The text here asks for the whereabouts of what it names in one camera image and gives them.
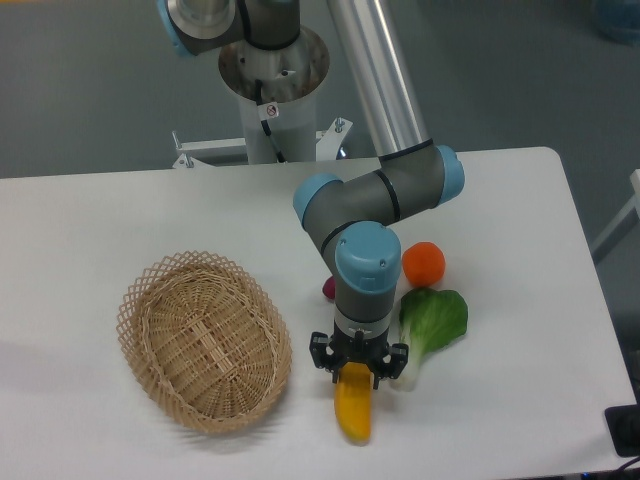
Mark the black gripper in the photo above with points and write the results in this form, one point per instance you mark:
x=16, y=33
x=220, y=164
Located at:
x=331, y=353

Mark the yellow mango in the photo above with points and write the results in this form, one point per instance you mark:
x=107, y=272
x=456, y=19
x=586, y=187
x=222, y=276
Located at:
x=352, y=402

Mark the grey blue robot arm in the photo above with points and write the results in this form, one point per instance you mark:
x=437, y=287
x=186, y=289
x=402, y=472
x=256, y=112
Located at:
x=349, y=222

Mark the purple sweet potato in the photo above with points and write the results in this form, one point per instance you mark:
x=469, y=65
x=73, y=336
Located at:
x=329, y=289

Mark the green bok choy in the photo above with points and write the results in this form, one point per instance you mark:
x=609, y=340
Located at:
x=429, y=321

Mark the orange fruit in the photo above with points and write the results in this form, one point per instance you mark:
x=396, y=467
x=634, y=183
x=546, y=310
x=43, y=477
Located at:
x=424, y=264

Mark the woven wicker basket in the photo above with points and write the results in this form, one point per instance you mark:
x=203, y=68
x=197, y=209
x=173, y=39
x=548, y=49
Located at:
x=205, y=342

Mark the black device at table edge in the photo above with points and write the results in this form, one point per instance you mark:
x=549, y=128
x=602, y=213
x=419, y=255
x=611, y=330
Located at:
x=623, y=425

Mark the white furniture leg right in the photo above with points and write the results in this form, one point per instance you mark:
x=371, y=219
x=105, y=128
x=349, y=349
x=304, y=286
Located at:
x=619, y=226

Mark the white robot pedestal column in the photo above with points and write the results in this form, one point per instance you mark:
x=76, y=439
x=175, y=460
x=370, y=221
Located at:
x=276, y=92

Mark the white metal base frame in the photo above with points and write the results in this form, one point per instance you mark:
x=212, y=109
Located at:
x=342, y=140

